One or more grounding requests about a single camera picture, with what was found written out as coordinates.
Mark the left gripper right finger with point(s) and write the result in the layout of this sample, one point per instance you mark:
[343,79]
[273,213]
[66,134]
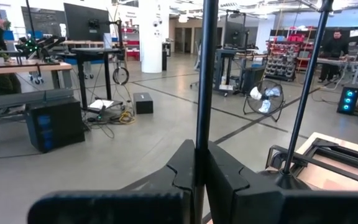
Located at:
[259,205]

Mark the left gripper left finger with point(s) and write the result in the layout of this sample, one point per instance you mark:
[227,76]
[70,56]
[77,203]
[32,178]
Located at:
[135,205]

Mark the black metal candlestick holder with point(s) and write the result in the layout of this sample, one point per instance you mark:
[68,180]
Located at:
[307,84]
[207,77]

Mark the background black robot arm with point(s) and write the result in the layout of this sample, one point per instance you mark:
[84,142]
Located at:
[42,45]

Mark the black box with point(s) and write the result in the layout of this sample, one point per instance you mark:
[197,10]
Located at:
[143,102]

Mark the white paper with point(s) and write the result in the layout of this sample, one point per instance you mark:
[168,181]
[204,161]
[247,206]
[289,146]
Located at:
[99,103]

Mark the black floor fan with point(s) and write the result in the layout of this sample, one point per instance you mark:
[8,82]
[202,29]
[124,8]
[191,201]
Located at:
[264,93]

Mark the black computer tower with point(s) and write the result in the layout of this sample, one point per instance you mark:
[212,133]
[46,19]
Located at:
[57,124]

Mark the computer tower blue lights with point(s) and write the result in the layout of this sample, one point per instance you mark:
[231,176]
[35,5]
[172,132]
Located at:
[348,99]

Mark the storage bin rack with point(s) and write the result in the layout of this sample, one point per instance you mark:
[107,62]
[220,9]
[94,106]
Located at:
[280,65]

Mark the black standing desk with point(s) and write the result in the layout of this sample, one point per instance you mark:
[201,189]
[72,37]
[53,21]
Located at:
[221,68]
[95,51]

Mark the grey metal bench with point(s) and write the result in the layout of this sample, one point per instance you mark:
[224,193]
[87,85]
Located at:
[17,98]

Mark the red storage shelf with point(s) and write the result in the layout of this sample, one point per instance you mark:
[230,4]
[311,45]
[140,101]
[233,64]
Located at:
[132,43]

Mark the white pillar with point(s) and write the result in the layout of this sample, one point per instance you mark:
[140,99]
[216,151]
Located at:
[152,34]

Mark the black monitor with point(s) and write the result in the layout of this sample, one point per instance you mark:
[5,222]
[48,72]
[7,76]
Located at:
[235,32]
[85,21]

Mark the wooden workbench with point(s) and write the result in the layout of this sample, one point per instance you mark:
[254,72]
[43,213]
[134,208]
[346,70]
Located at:
[26,66]

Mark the black metal table frame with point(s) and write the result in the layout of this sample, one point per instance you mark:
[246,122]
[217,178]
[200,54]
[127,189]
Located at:
[343,154]

